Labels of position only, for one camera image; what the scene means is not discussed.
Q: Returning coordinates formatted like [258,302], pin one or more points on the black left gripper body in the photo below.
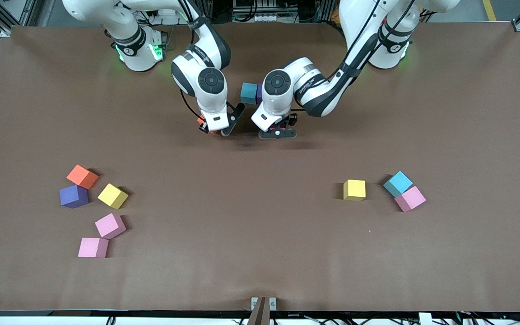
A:
[292,119]

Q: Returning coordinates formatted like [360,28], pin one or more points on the orange foam block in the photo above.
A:
[200,119]
[82,176]

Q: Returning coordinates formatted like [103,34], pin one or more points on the dark pink foam block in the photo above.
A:
[282,125]

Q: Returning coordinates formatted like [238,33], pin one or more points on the purple foam block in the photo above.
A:
[74,196]
[259,95]

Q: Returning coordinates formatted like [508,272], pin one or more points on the blue foam block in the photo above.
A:
[249,93]
[397,183]

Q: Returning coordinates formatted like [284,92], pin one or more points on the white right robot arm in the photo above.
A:
[210,81]

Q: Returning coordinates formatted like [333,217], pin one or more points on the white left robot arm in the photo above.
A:
[278,83]

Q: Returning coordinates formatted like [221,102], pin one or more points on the yellow foam block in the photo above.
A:
[113,196]
[354,189]

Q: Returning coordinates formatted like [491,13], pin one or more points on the small white power strip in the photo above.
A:
[269,18]

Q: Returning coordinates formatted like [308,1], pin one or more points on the bag of orange fruit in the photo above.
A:
[334,18]

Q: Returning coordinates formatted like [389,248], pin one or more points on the white power strip with plugs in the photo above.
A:
[166,13]

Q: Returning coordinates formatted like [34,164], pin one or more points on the light pink foam block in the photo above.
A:
[410,198]
[93,247]
[110,225]

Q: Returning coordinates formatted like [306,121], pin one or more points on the brown wooden strut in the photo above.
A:
[260,316]

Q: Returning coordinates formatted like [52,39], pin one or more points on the small white box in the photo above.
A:
[424,319]

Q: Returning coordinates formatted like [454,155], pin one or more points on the metal table edge bracket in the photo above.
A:
[254,303]

